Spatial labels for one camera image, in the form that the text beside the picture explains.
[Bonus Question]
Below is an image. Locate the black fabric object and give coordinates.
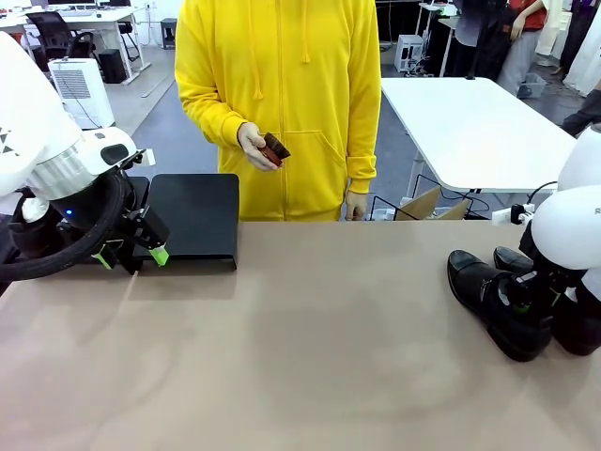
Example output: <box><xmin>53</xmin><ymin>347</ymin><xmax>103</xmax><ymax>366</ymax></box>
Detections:
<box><xmin>0</xmin><ymin>234</ymin><xmax>21</xmax><ymax>293</ymax></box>

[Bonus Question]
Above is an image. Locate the person in dark trousers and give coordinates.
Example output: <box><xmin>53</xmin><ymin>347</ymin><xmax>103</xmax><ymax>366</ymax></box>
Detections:
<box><xmin>561</xmin><ymin>87</ymin><xmax>601</xmax><ymax>138</ymax></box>

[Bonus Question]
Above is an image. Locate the grey plastic bin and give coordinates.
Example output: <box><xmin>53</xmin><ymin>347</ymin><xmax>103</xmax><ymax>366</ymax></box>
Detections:
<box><xmin>516</xmin><ymin>72</ymin><xmax>548</xmax><ymax>100</ymax></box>

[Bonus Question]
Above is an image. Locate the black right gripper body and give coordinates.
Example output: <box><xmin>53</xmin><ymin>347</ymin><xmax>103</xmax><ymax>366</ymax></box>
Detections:
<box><xmin>525</xmin><ymin>261</ymin><xmax>582</xmax><ymax>295</ymax></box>

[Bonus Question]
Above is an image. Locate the black computer tower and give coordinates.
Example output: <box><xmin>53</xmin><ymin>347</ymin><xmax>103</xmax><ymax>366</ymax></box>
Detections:
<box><xmin>98</xmin><ymin>49</ymin><xmax>128</xmax><ymax>85</ymax></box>

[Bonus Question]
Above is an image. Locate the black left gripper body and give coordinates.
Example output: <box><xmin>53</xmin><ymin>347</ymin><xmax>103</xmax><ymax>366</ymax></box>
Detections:
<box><xmin>54</xmin><ymin>204</ymin><xmax>171</xmax><ymax>250</ymax></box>

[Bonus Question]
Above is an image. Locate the person in grey shirt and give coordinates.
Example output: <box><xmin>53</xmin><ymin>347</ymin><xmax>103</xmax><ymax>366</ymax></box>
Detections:
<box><xmin>453</xmin><ymin>0</ymin><xmax>483</xmax><ymax>46</ymax></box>

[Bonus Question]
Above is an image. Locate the black mesh office chair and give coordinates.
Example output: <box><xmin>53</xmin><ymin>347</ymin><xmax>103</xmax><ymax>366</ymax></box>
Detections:
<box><xmin>25</xmin><ymin>11</ymin><xmax>98</xmax><ymax>71</ymax></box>

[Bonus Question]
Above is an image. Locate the brown cardboard box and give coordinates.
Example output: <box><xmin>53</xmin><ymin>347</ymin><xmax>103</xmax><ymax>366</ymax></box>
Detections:
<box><xmin>398</xmin><ymin>185</ymin><xmax>470</xmax><ymax>222</ymax></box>

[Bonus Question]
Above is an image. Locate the white computer case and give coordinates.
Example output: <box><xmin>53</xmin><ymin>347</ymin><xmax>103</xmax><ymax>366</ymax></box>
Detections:
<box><xmin>396</xmin><ymin>33</ymin><xmax>426</xmax><ymax>74</ymax></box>

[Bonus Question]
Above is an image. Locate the person's right hand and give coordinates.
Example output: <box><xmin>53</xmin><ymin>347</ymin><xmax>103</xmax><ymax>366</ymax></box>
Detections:
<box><xmin>237</xmin><ymin>121</ymin><xmax>276</xmax><ymax>170</ymax></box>

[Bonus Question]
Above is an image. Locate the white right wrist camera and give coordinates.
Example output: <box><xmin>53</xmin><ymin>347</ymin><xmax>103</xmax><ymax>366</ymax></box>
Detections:
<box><xmin>491</xmin><ymin>202</ymin><xmax>536</xmax><ymax>227</ymax></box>

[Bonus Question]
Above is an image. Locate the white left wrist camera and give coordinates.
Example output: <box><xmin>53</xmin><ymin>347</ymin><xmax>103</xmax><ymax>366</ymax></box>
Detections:
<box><xmin>124</xmin><ymin>148</ymin><xmax>157</xmax><ymax>168</ymax></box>

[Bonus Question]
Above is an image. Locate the cream hanging garment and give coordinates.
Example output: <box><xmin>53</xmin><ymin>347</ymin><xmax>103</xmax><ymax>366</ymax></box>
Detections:
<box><xmin>534</xmin><ymin>0</ymin><xmax>572</xmax><ymax>55</ymax></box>

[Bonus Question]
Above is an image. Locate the dark hanging garment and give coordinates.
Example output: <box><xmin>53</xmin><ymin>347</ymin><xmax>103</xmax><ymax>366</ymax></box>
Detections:
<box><xmin>561</xmin><ymin>0</ymin><xmax>601</xmax><ymax>88</ymax></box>

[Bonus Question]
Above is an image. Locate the person's right forearm yellow sleeve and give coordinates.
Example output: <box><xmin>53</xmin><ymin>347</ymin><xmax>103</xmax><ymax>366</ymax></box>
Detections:
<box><xmin>176</xmin><ymin>70</ymin><xmax>250</xmax><ymax>154</ymax></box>

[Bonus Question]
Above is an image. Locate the person in yellow hoodie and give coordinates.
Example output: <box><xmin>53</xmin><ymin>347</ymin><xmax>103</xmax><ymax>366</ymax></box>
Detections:
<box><xmin>174</xmin><ymin>0</ymin><xmax>382</xmax><ymax>223</ymax></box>

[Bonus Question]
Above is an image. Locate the black hanging garment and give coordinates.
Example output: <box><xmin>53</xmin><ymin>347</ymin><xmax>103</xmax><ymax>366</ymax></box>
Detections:
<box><xmin>478</xmin><ymin>0</ymin><xmax>513</xmax><ymax>81</ymax></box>

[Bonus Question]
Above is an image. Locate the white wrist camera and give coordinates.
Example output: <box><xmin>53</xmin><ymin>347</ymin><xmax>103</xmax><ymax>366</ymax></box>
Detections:
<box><xmin>124</xmin><ymin>148</ymin><xmax>157</xmax><ymax>168</ymax></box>
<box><xmin>491</xmin><ymin>202</ymin><xmax>536</xmax><ymax>227</ymax></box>

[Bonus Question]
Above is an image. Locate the dark grey stool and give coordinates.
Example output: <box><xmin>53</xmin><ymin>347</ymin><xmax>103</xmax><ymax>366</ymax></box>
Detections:
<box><xmin>161</xmin><ymin>17</ymin><xmax>178</xmax><ymax>51</ymax></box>

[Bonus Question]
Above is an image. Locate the reddish brown shoe brush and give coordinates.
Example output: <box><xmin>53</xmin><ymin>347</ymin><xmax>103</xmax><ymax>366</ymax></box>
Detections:
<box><xmin>260</xmin><ymin>132</ymin><xmax>292</xmax><ymax>168</ymax></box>

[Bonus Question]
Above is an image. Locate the white office desk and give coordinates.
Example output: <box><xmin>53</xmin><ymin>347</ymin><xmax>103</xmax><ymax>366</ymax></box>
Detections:
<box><xmin>0</xmin><ymin>7</ymin><xmax>151</xmax><ymax>88</ymax></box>

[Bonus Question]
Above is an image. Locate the white desk with black panel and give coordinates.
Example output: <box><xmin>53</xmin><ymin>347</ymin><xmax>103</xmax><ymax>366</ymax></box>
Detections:
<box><xmin>417</xmin><ymin>3</ymin><xmax>470</xmax><ymax>79</ymax></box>

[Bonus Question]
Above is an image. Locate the person's left forearm yellow sleeve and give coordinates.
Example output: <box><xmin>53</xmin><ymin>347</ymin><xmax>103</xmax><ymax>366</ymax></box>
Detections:
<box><xmin>345</xmin><ymin>117</ymin><xmax>382</xmax><ymax>194</ymax></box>

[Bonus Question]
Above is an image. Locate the white table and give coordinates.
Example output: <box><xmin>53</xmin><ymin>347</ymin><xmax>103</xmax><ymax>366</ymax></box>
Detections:
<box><xmin>380</xmin><ymin>77</ymin><xmax>578</xmax><ymax>198</ymax></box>

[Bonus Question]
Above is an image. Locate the white paper shoe stuffing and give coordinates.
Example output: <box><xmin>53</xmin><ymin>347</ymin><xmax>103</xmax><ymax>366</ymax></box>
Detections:
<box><xmin>21</xmin><ymin>196</ymin><xmax>51</xmax><ymax>225</ymax></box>

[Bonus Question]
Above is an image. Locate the figure in red top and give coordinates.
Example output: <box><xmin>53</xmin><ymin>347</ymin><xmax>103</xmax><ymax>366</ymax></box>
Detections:
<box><xmin>497</xmin><ymin>0</ymin><xmax>550</xmax><ymax>95</ymax></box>

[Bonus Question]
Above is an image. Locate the person's left hand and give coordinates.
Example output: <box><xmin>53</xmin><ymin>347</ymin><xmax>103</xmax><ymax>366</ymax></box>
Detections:
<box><xmin>344</xmin><ymin>190</ymin><xmax>367</xmax><ymax>222</ymax></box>

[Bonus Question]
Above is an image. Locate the white air purifier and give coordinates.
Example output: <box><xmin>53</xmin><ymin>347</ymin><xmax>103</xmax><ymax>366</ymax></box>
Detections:
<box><xmin>48</xmin><ymin>56</ymin><xmax>116</xmax><ymax>132</ymax></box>

